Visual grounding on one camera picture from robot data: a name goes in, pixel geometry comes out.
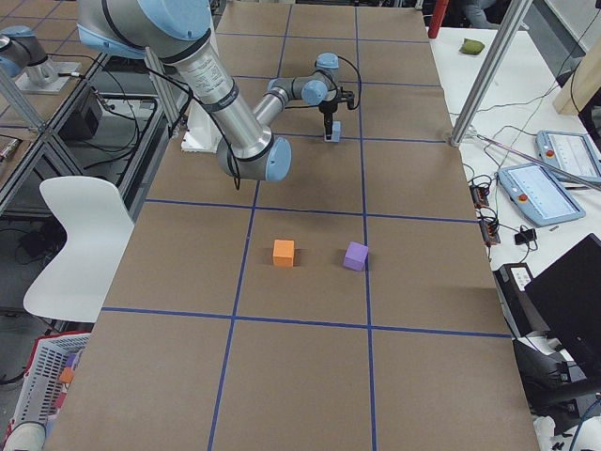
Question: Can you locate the aluminium frame post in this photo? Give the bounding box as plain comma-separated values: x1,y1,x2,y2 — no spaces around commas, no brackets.
449,0,532,148

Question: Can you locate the far teach pendant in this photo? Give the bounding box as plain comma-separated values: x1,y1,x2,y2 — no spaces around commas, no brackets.
535,131,600,183

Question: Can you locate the black monitor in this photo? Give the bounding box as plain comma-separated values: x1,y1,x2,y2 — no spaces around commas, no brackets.
525,233,600,377

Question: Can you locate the near teach pendant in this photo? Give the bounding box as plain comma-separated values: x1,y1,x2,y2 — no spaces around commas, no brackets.
498,163,586,226

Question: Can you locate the orange foam block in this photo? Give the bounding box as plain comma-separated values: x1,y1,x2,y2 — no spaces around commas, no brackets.
272,239,295,268

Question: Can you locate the black box with label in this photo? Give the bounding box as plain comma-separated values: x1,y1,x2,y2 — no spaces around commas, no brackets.
493,263,550,337

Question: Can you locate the purple foam block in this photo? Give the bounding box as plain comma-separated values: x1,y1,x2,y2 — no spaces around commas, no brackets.
343,241,369,272

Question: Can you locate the light blue foam block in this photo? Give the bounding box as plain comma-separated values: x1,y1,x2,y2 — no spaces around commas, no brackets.
324,120,342,143

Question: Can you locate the white plastic chair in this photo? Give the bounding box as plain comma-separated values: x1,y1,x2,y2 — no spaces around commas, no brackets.
23,176,134,323

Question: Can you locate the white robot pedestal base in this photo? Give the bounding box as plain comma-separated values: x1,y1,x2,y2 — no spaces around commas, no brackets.
181,86,222,154

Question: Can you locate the teach pendant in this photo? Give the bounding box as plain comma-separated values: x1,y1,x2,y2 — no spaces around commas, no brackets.
498,163,586,226
535,131,600,183

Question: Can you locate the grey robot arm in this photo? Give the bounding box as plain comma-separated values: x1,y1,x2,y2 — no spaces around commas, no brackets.
1,25,81,95
78,0,357,182

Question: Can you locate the red fire extinguisher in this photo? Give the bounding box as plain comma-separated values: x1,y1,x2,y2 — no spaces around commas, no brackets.
427,0,449,39

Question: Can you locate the white perforated basket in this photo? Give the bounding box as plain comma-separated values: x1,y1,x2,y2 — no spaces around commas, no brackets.
5,332,90,440

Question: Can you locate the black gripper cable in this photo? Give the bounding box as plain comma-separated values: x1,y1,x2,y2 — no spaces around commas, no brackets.
335,55,362,112

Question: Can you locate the orange electronics board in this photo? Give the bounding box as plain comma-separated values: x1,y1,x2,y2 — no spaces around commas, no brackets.
470,184,501,248

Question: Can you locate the green bean bag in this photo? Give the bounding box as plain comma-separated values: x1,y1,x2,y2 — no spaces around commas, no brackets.
459,39,485,56

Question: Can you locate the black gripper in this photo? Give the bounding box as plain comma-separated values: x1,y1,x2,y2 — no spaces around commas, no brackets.
318,87,353,139

